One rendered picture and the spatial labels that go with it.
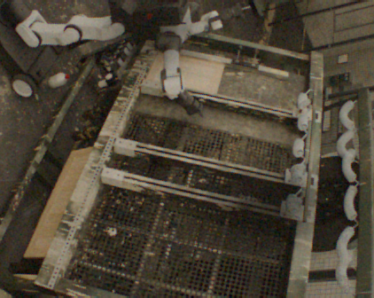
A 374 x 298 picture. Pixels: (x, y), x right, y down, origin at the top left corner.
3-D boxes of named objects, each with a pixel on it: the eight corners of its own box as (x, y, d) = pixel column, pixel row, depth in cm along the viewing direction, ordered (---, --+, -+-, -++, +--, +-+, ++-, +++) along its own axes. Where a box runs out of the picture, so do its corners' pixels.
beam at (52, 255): (154, 34, 356) (154, 23, 347) (169, 36, 354) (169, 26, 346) (38, 291, 219) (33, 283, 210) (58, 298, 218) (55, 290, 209)
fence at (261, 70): (160, 50, 334) (160, 45, 331) (287, 76, 324) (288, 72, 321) (159, 53, 331) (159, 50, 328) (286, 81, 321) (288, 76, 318)
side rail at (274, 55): (169, 36, 354) (169, 26, 346) (306, 66, 343) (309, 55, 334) (167, 41, 350) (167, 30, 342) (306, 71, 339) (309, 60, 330)
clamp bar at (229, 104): (144, 84, 309) (144, 58, 290) (316, 122, 297) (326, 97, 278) (140, 94, 303) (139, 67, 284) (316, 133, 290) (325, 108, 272)
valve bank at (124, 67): (111, 37, 335) (136, 27, 323) (120, 51, 344) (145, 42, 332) (85, 80, 304) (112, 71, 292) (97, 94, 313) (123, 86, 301)
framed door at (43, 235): (74, 152, 329) (72, 151, 328) (131, 140, 301) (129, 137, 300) (25, 258, 273) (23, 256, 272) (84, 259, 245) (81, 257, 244)
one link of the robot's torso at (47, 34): (19, 35, 298) (74, 27, 282) (31, 19, 310) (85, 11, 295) (27, 51, 309) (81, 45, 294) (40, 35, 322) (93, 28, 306)
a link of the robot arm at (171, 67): (183, 79, 242) (181, 49, 253) (159, 82, 242) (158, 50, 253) (185, 92, 252) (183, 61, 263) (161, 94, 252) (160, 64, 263)
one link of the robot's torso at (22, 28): (11, 29, 295) (23, 22, 289) (25, 13, 308) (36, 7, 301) (29, 50, 308) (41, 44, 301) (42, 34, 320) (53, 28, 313)
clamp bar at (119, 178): (106, 171, 262) (103, 145, 244) (309, 217, 250) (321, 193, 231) (100, 185, 256) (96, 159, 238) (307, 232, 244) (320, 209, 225)
